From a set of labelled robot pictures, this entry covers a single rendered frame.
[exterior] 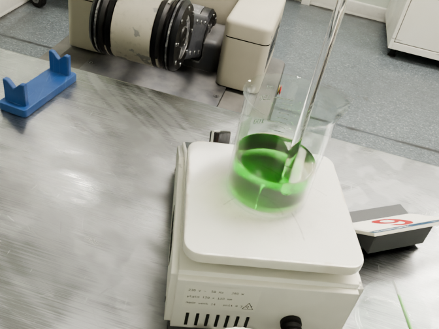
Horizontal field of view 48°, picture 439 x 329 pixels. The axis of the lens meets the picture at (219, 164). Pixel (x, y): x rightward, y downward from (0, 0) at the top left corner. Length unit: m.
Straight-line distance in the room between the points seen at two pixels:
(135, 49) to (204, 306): 0.88
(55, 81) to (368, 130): 1.71
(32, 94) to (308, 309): 0.38
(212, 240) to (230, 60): 1.09
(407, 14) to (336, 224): 2.51
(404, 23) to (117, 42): 1.95
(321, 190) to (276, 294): 0.09
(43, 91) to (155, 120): 0.13
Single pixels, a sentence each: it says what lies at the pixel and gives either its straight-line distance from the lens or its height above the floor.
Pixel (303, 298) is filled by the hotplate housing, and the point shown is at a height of 0.81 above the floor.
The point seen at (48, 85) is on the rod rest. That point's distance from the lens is 0.60.
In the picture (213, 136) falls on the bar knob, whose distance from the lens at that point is 0.44.
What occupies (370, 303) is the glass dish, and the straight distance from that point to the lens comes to 0.44.
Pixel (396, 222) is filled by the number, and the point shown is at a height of 0.77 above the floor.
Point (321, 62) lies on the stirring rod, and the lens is 0.29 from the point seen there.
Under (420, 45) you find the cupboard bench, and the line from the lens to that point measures 2.90.
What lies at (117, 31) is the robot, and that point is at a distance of 1.16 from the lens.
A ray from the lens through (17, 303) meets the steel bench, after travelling 0.40.
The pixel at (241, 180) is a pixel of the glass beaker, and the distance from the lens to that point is 0.33.
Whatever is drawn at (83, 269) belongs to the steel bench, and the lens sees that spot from 0.41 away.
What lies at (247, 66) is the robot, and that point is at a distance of 1.38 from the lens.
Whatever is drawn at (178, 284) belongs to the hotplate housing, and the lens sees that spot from 0.33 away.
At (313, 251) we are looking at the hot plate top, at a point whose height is 0.84.
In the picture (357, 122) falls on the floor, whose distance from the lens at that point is 2.20.
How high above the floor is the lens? 1.07
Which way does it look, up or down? 38 degrees down
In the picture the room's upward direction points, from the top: 12 degrees clockwise
